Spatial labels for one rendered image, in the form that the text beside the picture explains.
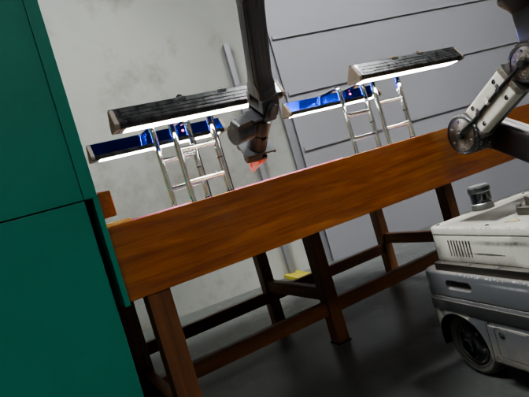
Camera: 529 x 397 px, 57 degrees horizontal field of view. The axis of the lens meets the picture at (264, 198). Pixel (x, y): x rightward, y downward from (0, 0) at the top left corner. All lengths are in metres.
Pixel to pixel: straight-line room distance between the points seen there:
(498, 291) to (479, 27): 3.89
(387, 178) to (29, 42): 1.06
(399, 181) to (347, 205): 0.22
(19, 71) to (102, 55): 2.55
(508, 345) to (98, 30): 3.21
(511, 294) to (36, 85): 1.26
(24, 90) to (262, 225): 0.66
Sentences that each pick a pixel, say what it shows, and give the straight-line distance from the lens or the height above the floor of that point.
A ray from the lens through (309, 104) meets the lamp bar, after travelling 2.53.
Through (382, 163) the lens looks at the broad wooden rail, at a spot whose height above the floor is 0.71.
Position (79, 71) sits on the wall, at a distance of 3.71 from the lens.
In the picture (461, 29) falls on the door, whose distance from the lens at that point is 4.98.
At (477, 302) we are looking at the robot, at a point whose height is 0.26.
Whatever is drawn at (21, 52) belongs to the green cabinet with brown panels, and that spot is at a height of 1.19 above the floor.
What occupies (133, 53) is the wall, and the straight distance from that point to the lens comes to 3.76.
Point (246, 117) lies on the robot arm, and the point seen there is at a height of 0.94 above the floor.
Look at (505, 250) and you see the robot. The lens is 1.44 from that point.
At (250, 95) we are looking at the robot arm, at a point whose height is 1.00.
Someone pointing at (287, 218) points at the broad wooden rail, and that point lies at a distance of 1.37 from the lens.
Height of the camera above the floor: 0.77
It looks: 2 degrees down
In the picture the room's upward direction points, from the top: 16 degrees counter-clockwise
